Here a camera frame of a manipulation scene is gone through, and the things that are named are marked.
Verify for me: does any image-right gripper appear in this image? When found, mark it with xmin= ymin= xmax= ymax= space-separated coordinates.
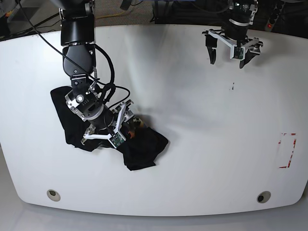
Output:
xmin=205 ymin=20 xmax=261 ymax=69

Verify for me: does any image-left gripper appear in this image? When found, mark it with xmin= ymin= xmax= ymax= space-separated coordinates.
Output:
xmin=64 ymin=90 xmax=135 ymax=135

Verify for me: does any black printed T-shirt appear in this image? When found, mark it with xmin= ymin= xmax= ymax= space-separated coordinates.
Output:
xmin=50 ymin=86 xmax=168 ymax=171

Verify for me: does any red tape rectangle marking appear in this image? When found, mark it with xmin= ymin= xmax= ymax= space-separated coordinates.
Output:
xmin=276 ymin=133 xmax=297 ymax=169

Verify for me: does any white wrist camera mount image-right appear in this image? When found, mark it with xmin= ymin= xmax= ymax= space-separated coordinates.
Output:
xmin=202 ymin=29 xmax=263 ymax=61

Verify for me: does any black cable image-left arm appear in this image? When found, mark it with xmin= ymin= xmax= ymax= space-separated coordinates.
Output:
xmin=14 ymin=0 xmax=132 ymax=114

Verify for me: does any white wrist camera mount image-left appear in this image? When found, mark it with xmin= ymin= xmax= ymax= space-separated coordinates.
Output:
xmin=81 ymin=100 xmax=134 ymax=149

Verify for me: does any yellow cable on floor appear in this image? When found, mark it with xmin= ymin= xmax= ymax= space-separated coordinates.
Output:
xmin=95 ymin=9 xmax=126 ymax=21

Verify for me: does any left table cable grommet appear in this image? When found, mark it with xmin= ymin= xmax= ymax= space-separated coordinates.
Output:
xmin=47 ymin=190 xmax=61 ymax=202

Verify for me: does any table cable grommet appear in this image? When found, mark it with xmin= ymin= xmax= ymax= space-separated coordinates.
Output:
xmin=47 ymin=190 xmax=61 ymax=202
xmin=257 ymin=191 xmax=271 ymax=204

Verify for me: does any right table cable grommet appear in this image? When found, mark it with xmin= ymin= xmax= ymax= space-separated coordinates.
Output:
xmin=257 ymin=191 xmax=271 ymax=204

